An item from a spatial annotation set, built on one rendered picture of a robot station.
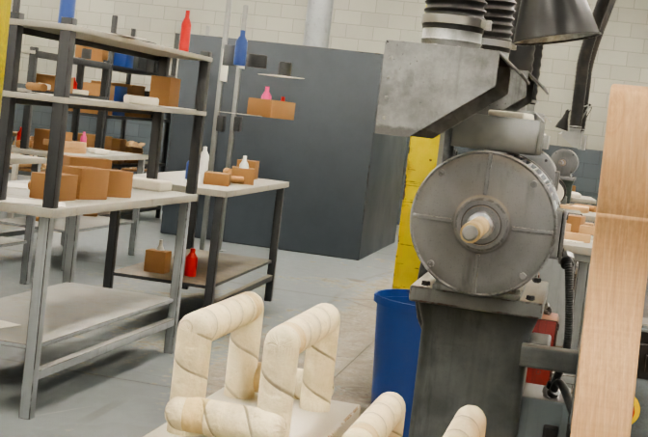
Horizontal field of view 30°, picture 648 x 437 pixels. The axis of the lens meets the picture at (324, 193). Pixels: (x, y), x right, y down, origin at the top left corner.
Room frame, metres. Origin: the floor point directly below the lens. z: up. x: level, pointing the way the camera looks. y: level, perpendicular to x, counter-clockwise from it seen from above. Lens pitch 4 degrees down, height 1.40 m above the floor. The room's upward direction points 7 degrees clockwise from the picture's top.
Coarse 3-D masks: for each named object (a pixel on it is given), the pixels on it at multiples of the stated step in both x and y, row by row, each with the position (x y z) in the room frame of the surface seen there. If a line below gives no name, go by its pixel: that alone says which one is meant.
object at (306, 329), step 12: (312, 312) 1.16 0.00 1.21; (324, 312) 1.19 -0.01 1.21; (336, 312) 1.22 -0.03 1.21; (288, 324) 1.08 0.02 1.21; (300, 324) 1.09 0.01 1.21; (312, 324) 1.12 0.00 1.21; (324, 324) 1.16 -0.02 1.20; (336, 324) 1.21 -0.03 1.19; (276, 336) 1.05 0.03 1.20; (288, 336) 1.06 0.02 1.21; (300, 336) 1.07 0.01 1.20; (312, 336) 1.11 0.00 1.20; (324, 336) 1.17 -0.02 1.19; (300, 348) 1.07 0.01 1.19
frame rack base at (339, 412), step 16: (224, 400) 1.22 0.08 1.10; (240, 400) 1.23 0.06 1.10; (256, 400) 1.23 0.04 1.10; (336, 400) 1.27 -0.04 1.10; (304, 416) 1.19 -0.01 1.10; (320, 416) 1.20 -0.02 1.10; (336, 416) 1.21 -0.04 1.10; (352, 416) 1.23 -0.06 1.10; (160, 432) 1.07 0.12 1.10; (304, 432) 1.13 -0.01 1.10; (320, 432) 1.14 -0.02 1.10; (336, 432) 1.15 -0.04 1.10
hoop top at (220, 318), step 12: (228, 300) 1.17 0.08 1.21; (240, 300) 1.19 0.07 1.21; (252, 300) 1.22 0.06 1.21; (204, 312) 1.09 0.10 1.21; (216, 312) 1.11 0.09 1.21; (228, 312) 1.14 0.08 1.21; (240, 312) 1.17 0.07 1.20; (252, 312) 1.20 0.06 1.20; (180, 324) 1.08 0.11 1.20; (192, 324) 1.07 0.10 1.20; (204, 324) 1.07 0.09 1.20; (216, 324) 1.09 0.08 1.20; (228, 324) 1.13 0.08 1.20; (240, 324) 1.17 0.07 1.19; (216, 336) 1.10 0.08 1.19
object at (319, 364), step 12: (336, 336) 1.22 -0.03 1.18; (312, 348) 1.22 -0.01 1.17; (324, 348) 1.21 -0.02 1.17; (336, 348) 1.22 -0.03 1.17; (312, 360) 1.22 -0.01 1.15; (324, 360) 1.21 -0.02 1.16; (312, 372) 1.22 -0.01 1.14; (324, 372) 1.22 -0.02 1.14; (312, 384) 1.21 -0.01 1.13; (324, 384) 1.22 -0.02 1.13; (300, 396) 1.23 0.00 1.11; (312, 396) 1.21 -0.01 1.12; (324, 396) 1.22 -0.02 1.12; (312, 408) 1.21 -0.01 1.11; (324, 408) 1.22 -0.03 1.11
